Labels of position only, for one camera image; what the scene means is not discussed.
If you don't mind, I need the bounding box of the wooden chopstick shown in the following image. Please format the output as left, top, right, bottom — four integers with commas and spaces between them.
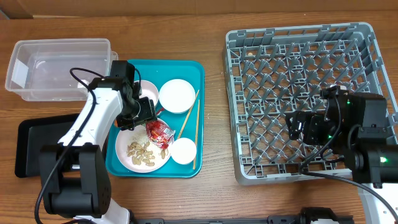
177, 90, 200, 139
193, 99, 200, 170

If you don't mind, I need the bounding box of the teal serving tray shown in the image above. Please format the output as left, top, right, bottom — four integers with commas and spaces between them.
105, 59, 205, 178

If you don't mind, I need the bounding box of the wooden chopstick right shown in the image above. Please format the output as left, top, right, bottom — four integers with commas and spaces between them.
193, 99, 200, 170

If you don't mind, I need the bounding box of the pile of rice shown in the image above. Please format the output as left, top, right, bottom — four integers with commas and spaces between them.
129, 126, 149, 146

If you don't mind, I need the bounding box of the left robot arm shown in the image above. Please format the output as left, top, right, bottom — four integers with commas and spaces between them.
34, 60, 157, 223

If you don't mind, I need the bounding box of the wooden chopstick left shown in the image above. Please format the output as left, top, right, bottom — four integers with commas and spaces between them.
177, 90, 200, 139

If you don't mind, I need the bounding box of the white paper cup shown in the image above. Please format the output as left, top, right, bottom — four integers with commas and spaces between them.
169, 138, 197, 165

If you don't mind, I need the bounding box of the pile of peanuts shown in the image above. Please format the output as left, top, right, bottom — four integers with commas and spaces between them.
126, 141, 169, 167

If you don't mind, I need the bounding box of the black tray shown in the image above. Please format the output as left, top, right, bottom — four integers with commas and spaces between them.
14, 113, 78, 178

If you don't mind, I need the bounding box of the large pink plate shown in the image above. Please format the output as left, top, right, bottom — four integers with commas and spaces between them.
115, 130, 171, 173

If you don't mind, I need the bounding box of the red snack wrapper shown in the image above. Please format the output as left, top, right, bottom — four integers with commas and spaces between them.
146, 118, 175, 150

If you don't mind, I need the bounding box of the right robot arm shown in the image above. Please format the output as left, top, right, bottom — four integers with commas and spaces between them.
285, 86, 397, 223

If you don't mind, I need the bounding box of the white bowl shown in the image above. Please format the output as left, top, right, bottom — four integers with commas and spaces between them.
159, 79, 196, 114

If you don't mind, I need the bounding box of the grey dish rack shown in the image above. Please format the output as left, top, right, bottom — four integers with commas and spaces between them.
224, 22, 397, 185

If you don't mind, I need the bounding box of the clear plastic bin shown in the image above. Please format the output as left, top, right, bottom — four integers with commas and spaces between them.
5, 39, 118, 101

